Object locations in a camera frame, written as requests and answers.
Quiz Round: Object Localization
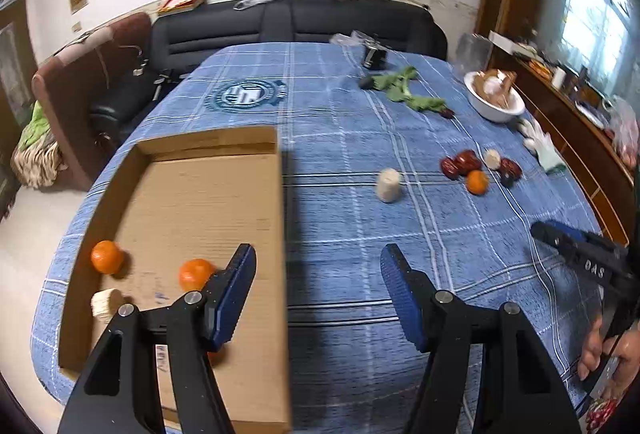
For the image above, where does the brown armchair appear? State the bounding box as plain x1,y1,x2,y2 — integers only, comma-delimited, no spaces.
32,12,154,191

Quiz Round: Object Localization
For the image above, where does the white flat box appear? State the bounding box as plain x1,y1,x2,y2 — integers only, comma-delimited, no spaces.
488,30,522,54

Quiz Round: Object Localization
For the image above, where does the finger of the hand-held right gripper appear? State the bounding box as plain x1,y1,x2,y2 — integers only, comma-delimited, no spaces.
531,220,589,261

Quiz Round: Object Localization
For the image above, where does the clear plastic wrapper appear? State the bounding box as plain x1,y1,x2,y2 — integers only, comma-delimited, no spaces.
329,30,382,48

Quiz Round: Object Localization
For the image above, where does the white work glove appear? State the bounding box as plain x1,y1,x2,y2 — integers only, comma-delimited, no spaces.
529,120,569,175
516,118,540,150

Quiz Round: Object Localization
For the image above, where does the green and beige blanket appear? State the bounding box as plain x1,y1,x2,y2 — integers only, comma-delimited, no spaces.
12,101,69,188

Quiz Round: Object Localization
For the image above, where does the blue plaid tablecloth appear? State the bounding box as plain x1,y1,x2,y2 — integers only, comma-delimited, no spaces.
31,42,607,434

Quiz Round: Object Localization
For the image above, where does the red plastic bag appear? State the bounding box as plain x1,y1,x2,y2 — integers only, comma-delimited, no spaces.
606,96,640,166

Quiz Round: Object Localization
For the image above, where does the brown paper bag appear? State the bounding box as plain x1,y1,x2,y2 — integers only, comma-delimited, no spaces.
475,69,519,111

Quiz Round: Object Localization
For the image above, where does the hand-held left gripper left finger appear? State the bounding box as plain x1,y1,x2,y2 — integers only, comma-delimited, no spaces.
57,243,258,434

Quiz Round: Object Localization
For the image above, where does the wooden sideboard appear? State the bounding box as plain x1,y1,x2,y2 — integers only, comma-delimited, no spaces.
474,0,637,246

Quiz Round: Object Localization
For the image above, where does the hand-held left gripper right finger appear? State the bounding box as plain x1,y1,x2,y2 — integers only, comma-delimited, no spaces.
380,243,583,434

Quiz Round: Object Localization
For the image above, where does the clear plastic container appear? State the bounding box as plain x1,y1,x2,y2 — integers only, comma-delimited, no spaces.
457,32,494,76

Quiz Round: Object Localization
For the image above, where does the black electronic device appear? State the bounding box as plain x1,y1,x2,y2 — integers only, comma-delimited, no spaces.
362,41,389,70

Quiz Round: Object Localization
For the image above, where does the red flat box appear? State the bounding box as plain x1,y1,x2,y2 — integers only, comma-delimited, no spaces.
157,0,206,18

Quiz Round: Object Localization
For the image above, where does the white bowl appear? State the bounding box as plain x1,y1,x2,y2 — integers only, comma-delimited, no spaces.
463,71,526,124

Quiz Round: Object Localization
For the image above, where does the window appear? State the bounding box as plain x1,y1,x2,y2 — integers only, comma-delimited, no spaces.
557,0,637,82

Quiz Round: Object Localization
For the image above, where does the black sofa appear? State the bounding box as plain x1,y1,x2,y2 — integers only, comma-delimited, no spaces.
90,0,449,150

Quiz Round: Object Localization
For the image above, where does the shallow cardboard box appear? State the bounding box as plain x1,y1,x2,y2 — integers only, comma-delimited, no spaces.
57,125,293,434

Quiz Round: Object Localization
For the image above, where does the person's floral clothing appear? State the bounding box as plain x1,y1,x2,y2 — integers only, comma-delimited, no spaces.
584,395,623,434

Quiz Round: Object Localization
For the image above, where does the wooden glass-panel door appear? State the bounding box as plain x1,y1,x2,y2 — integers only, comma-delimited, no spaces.
0,0,40,221

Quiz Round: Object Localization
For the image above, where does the green leafy vegetable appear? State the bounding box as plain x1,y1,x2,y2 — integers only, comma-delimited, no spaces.
400,90,447,113
372,66,419,103

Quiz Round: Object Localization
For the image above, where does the white charging cable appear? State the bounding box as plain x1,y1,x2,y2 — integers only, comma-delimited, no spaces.
118,45,149,76

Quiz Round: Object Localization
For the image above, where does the person's right hand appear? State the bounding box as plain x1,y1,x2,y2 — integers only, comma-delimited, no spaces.
577,320,640,397

